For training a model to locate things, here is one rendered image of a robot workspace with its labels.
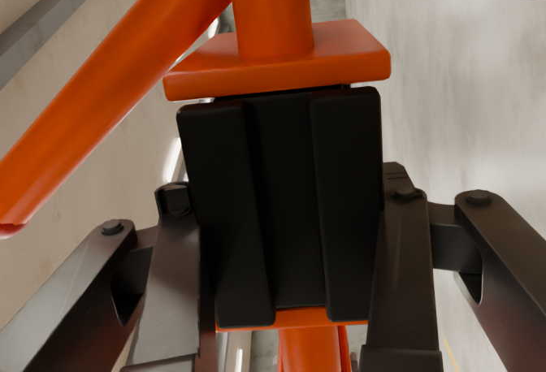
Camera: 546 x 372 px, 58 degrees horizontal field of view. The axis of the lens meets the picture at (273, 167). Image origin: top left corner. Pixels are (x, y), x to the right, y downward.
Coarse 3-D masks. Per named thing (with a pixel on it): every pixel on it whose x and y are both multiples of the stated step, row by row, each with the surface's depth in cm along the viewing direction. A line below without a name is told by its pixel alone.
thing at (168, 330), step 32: (160, 192) 14; (160, 224) 14; (192, 224) 13; (160, 256) 12; (192, 256) 12; (160, 288) 11; (192, 288) 11; (160, 320) 10; (192, 320) 10; (160, 352) 9; (192, 352) 9
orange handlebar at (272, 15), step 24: (240, 0) 13; (264, 0) 13; (288, 0) 13; (240, 24) 13; (264, 24) 13; (288, 24) 13; (240, 48) 14; (264, 48) 13; (288, 48) 13; (288, 336) 17; (312, 336) 17; (336, 336) 18; (288, 360) 18; (312, 360) 17; (336, 360) 18
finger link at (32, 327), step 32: (128, 224) 14; (96, 256) 12; (64, 288) 11; (96, 288) 12; (32, 320) 10; (64, 320) 10; (96, 320) 11; (128, 320) 13; (0, 352) 9; (32, 352) 9; (64, 352) 10; (96, 352) 11
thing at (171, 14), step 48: (144, 0) 15; (192, 0) 15; (96, 48) 16; (144, 48) 15; (96, 96) 16; (144, 96) 17; (48, 144) 17; (96, 144) 17; (0, 192) 18; (48, 192) 18
